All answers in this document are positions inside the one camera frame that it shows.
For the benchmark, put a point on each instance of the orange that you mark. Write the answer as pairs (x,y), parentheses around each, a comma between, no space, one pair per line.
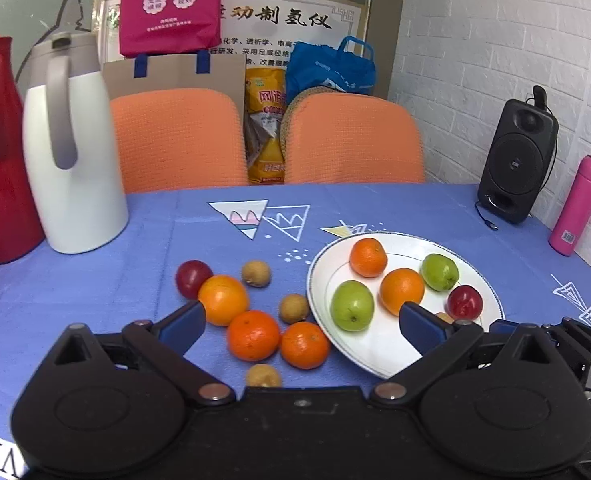
(254,335)
(400,287)
(305,345)
(369,257)
(224,300)

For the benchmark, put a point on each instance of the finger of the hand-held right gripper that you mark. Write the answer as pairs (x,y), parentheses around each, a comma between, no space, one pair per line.
(503,326)
(583,342)

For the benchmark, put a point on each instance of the blue printed tablecloth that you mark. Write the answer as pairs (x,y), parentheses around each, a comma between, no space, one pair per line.
(125,270)

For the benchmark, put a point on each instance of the orange chair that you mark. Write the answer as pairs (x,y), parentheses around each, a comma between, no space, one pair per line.
(175,140)
(355,140)

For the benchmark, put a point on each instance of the black speaker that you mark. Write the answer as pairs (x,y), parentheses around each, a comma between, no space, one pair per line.
(518,160)

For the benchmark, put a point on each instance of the white thermos jug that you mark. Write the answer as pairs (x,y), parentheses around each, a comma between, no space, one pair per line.
(85,185)

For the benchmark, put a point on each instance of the wall poster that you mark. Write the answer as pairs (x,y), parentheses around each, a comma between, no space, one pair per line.
(285,22)

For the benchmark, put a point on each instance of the yellow bag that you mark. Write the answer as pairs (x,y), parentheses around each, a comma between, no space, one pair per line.
(268,110)

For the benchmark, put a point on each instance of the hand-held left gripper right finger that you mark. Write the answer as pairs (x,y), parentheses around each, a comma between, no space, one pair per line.
(423,327)

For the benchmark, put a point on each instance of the green apple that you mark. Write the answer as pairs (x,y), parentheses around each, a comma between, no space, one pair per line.
(352,305)
(440,271)

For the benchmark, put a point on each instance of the red plum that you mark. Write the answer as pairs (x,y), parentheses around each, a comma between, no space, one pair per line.
(465,301)
(194,278)

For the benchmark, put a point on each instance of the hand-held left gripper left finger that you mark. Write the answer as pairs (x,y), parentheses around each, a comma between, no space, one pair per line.
(185,325)

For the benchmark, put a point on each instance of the pink bottle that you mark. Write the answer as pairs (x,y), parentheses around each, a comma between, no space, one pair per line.
(578,205)

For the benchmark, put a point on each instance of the white plate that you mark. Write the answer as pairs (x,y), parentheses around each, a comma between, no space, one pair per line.
(375,350)

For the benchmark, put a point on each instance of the red thermos jug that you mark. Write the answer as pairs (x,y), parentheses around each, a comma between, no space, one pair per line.
(0,185)

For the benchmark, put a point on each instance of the magenta bag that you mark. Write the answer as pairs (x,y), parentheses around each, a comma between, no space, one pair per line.
(170,10)

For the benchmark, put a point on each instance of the small black microphone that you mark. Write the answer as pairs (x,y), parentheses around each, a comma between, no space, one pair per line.
(539,95)

